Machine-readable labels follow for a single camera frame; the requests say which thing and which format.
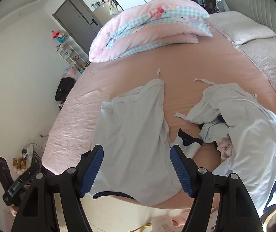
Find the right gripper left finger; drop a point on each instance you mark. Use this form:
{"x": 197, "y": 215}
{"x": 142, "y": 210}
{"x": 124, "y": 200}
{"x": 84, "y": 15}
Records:
{"x": 37, "y": 211}

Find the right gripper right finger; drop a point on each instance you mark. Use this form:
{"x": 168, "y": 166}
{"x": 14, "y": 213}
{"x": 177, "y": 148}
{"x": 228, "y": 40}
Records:
{"x": 236, "y": 212}

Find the white shirt navy trim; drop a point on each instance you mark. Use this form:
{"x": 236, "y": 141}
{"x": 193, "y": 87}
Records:
{"x": 134, "y": 135}

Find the pile of white clothes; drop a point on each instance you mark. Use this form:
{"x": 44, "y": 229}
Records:
{"x": 227, "y": 111}

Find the pink bed sheet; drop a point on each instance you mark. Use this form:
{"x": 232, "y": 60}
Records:
{"x": 186, "y": 70}

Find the black bag on floor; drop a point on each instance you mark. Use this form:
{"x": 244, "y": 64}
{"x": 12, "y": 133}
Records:
{"x": 64, "y": 88}

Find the red plush toy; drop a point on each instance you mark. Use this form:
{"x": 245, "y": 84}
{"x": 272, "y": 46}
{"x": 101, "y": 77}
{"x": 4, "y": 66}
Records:
{"x": 59, "y": 36}

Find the grey padded headboard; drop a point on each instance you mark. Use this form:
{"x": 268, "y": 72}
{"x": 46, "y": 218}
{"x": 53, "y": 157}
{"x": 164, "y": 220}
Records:
{"x": 265, "y": 7}

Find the pink checked folded quilt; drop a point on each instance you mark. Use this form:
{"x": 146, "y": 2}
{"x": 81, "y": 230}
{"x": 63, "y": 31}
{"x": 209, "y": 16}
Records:
{"x": 149, "y": 26}

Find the white wire shelf rack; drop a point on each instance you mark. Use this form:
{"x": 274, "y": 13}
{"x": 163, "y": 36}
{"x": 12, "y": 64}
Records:
{"x": 70, "y": 56}

